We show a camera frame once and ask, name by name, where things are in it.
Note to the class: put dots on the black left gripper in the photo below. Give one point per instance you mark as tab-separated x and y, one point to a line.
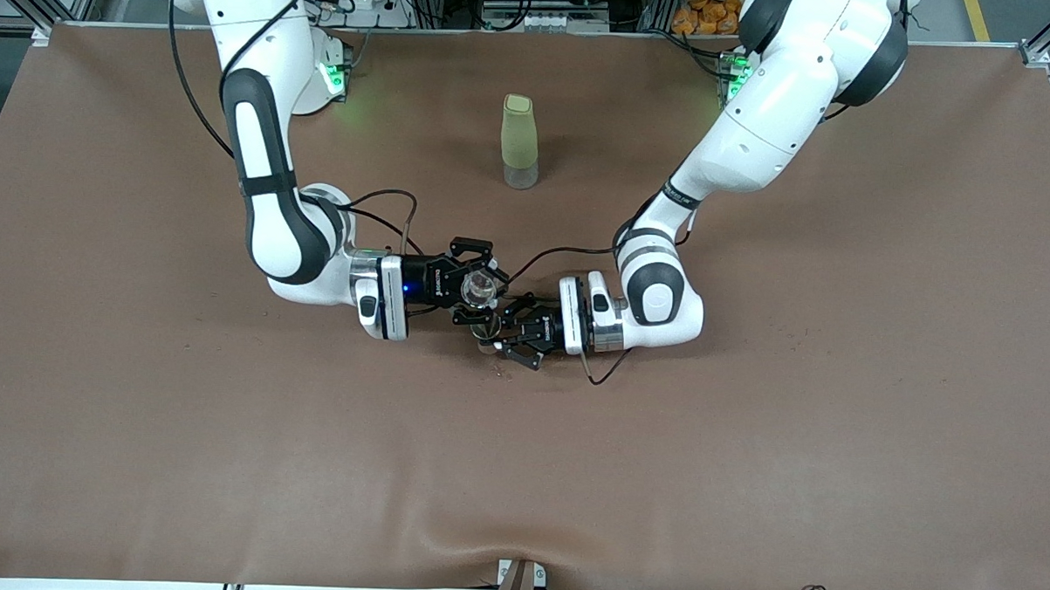
542	329

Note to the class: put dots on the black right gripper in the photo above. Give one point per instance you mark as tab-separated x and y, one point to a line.
424	282

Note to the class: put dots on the small clear glass beaker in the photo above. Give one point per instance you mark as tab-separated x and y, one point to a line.
480	286

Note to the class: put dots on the steel double jigger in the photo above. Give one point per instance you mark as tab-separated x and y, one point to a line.
489	336

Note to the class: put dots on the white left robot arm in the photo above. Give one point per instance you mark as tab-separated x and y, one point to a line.
758	137

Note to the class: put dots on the brown table mat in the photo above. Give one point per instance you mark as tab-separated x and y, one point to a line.
519	469

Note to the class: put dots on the green-sleeved bottle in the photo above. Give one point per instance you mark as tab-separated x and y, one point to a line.
519	138

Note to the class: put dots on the white terminal block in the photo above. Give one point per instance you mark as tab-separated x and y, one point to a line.
561	23

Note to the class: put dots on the white power strip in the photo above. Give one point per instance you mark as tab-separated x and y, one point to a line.
369	1

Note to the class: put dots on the pile of orange bags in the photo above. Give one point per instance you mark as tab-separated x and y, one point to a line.
709	13

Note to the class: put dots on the white bracket with pole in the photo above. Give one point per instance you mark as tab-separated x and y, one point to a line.
519	579

